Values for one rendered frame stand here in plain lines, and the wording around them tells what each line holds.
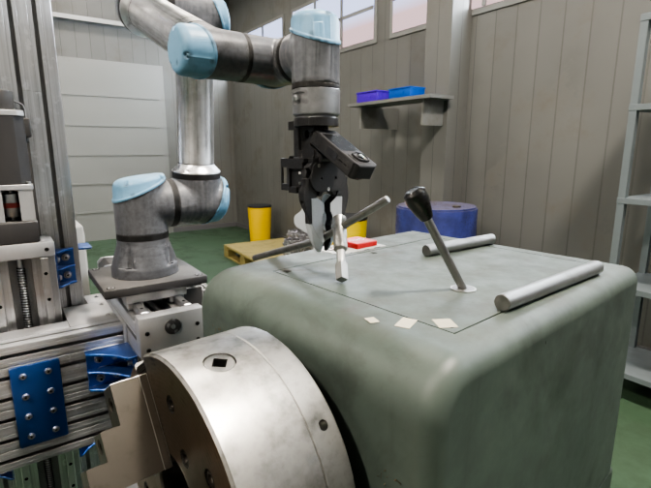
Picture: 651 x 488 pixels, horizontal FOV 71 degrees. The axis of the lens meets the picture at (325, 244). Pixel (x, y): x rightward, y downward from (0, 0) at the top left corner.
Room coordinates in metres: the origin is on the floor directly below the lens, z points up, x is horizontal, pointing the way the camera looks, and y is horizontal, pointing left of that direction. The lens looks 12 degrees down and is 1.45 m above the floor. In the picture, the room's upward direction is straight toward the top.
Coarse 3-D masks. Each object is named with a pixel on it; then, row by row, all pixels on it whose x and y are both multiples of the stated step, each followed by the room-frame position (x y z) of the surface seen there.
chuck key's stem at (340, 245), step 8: (336, 216) 0.72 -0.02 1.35; (344, 216) 0.73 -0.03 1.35; (336, 224) 0.71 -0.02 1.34; (336, 232) 0.70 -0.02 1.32; (344, 232) 0.70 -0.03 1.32; (336, 240) 0.69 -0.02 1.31; (344, 240) 0.69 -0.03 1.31; (336, 248) 0.68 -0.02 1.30; (344, 248) 0.68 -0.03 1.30; (336, 256) 0.68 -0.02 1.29; (344, 256) 0.68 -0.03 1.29; (336, 264) 0.67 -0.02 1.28; (344, 264) 0.66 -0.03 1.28; (336, 272) 0.66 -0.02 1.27; (344, 272) 0.65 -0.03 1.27; (336, 280) 0.65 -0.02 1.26; (344, 280) 0.65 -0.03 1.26
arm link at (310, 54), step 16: (304, 16) 0.72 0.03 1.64; (320, 16) 0.71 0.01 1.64; (336, 16) 0.74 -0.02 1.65; (304, 32) 0.72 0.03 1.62; (320, 32) 0.71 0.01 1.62; (336, 32) 0.73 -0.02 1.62; (288, 48) 0.74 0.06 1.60; (304, 48) 0.72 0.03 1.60; (320, 48) 0.71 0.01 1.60; (336, 48) 0.73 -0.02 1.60; (288, 64) 0.75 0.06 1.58; (304, 64) 0.72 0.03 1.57; (320, 64) 0.71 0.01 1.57; (336, 64) 0.73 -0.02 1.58; (304, 80) 0.72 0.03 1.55; (320, 80) 0.71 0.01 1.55; (336, 80) 0.73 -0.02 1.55
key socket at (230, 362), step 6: (216, 354) 0.45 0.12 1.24; (222, 354) 0.46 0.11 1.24; (204, 360) 0.44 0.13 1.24; (210, 360) 0.44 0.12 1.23; (216, 360) 0.45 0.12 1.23; (222, 360) 0.45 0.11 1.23; (228, 360) 0.45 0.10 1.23; (234, 360) 0.45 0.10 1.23; (204, 366) 0.43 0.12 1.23; (210, 366) 0.43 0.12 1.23; (216, 366) 0.45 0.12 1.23; (222, 366) 0.45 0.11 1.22; (228, 366) 0.44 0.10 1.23
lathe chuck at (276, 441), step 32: (160, 352) 0.46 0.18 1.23; (192, 352) 0.46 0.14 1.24; (224, 352) 0.46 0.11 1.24; (256, 352) 0.46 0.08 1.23; (160, 384) 0.45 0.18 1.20; (192, 384) 0.40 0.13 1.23; (224, 384) 0.41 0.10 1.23; (256, 384) 0.42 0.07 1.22; (160, 416) 0.46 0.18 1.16; (192, 416) 0.39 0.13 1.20; (224, 416) 0.38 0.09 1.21; (256, 416) 0.39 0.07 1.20; (288, 416) 0.40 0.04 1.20; (192, 448) 0.39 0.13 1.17; (224, 448) 0.35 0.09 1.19; (256, 448) 0.37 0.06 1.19; (288, 448) 0.38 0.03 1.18; (160, 480) 0.47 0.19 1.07; (192, 480) 0.40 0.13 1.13; (224, 480) 0.35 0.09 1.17; (256, 480) 0.35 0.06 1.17; (288, 480) 0.36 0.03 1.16; (320, 480) 0.38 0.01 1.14
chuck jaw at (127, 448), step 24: (120, 384) 0.46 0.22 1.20; (144, 384) 0.47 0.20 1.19; (120, 408) 0.44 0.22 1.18; (144, 408) 0.46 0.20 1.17; (120, 432) 0.43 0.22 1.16; (144, 432) 0.44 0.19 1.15; (120, 456) 0.42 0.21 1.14; (144, 456) 0.43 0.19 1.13; (168, 456) 0.44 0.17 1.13; (96, 480) 0.39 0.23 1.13; (120, 480) 0.40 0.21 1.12
